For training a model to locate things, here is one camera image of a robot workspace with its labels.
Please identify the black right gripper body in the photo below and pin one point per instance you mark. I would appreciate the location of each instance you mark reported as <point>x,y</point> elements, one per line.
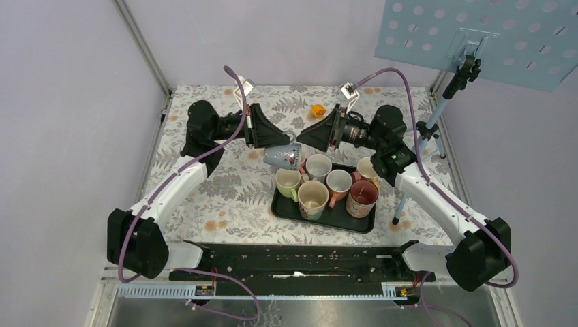
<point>358,133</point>

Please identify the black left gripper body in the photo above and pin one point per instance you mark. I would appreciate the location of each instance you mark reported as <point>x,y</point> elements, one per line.
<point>227,125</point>

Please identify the blue white ceramic mug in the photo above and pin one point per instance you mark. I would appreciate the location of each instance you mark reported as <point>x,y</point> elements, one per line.
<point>318,167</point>

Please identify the grey ceramic mug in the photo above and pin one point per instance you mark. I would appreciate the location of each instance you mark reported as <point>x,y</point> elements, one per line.
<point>289,156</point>

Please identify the salmon pink ceramic mug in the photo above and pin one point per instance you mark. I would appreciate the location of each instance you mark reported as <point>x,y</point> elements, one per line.
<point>302,168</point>

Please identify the yellow ceramic mug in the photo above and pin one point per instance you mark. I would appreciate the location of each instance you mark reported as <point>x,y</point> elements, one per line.
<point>365,171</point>

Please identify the brown ceramic mug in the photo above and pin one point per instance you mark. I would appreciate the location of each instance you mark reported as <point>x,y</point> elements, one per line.
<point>338,183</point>

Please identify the green ceramic mug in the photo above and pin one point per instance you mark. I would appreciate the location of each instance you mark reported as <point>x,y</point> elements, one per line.
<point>288,183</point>

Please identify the beige teal ceramic mug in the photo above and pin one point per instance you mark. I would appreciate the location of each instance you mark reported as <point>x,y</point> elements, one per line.
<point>313,197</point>

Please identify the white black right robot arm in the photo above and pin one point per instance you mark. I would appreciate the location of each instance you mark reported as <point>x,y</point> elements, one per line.
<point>480,249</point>

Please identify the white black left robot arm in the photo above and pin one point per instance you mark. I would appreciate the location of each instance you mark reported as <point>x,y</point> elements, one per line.
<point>135,237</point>

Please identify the small orange toy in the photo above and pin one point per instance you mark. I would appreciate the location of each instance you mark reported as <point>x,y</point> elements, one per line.
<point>318,111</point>

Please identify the black plastic tray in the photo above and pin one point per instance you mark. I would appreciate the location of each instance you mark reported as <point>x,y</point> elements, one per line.
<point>337,217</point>

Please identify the floral patterned tablecloth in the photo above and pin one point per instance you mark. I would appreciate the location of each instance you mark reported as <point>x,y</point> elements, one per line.
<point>234,204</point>

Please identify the light blue tripod stand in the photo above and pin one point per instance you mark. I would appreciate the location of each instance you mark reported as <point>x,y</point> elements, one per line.
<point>466,72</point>

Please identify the light blue perforated board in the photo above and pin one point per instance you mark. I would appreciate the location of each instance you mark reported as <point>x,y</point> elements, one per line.
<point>531,44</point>

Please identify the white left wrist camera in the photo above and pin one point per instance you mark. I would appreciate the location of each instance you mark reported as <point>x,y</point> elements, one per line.
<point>247,87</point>

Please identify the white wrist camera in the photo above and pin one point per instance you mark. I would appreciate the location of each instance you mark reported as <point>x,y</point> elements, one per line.
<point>247,87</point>
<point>351,94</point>

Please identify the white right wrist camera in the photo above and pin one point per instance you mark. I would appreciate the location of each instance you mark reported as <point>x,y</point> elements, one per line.
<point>351,94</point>

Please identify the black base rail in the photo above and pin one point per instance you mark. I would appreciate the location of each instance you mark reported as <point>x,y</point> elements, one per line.
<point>309,270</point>

